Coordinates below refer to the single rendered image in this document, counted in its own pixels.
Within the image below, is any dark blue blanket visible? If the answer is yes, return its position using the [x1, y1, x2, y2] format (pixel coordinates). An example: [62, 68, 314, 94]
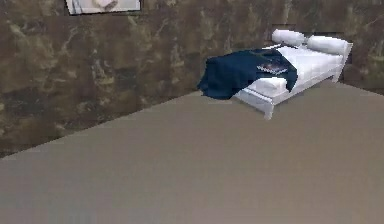
[196, 48, 299, 101]

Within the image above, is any white pillow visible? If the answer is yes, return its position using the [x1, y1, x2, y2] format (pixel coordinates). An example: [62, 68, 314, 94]
[271, 28, 307, 48]
[306, 34, 350, 57]

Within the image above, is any framed wall picture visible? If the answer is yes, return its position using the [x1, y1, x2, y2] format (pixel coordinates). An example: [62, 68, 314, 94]
[64, 0, 142, 16]

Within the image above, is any white bed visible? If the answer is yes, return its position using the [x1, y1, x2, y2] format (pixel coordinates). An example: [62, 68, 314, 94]
[233, 41, 354, 121]

